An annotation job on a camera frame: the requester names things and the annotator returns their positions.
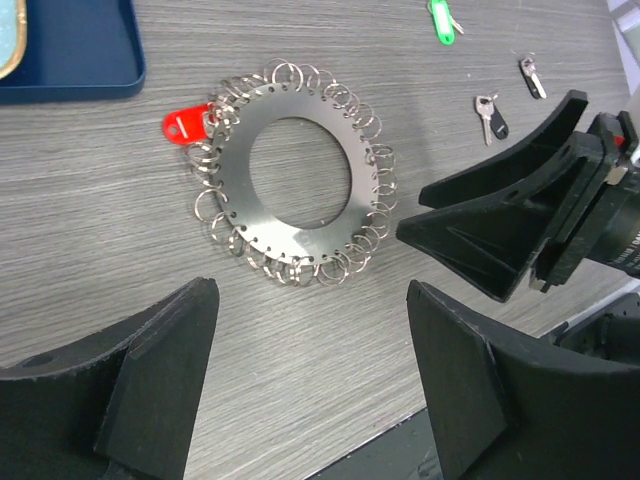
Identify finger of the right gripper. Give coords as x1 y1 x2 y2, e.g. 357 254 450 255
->
419 89 588 209
396 172 565 302

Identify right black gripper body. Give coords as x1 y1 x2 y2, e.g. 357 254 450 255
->
530 110 639 292

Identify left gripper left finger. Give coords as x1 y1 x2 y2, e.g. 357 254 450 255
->
1 278 220 479

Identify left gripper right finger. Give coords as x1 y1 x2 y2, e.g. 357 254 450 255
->
407 281 639 479

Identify metal disc key organizer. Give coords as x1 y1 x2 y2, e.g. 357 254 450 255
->
183 57 398 287

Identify black-head key near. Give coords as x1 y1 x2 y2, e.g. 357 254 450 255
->
474 93 510 146

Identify black-head key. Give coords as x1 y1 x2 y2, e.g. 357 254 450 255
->
519 53 547 100
474 93 510 146

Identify black-head key far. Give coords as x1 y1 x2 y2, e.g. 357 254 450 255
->
519 53 547 100

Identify green key tag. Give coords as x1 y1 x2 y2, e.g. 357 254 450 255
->
426 0 464 46

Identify blue tray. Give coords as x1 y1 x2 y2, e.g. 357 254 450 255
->
1 1 146 105

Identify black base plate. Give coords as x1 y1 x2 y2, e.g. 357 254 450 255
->
309 408 443 480

